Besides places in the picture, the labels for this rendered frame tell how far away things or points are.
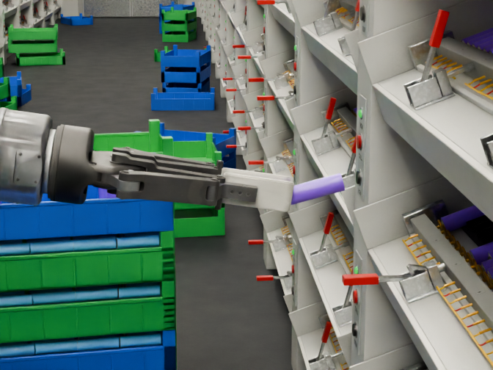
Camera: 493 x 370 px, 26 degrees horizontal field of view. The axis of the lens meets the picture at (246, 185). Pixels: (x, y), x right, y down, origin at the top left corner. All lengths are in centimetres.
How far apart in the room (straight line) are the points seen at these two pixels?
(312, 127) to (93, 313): 55
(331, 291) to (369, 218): 45
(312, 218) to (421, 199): 73
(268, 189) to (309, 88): 88
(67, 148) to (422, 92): 34
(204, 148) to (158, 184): 225
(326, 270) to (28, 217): 50
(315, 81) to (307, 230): 28
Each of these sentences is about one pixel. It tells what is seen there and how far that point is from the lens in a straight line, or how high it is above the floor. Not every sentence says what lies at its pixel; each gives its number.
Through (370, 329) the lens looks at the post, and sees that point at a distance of 129.
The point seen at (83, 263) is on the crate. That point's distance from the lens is 162.
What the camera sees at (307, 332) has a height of 11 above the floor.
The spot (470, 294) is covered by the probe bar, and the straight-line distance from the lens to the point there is 99.
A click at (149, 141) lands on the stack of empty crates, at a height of 44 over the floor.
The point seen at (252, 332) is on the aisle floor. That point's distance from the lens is 232.
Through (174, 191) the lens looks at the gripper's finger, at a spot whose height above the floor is 61.
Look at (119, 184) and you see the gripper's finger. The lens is 99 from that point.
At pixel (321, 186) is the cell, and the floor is 60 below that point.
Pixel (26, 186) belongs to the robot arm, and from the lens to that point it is 102.
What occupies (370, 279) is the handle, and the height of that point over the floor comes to 51.
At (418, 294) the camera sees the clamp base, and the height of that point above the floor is 49.
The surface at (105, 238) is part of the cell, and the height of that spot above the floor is 39.
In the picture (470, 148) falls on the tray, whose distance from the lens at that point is 85.
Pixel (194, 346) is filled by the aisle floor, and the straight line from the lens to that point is 224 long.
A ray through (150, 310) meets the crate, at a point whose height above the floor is 28.
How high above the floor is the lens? 85
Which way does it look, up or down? 14 degrees down
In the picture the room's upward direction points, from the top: straight up
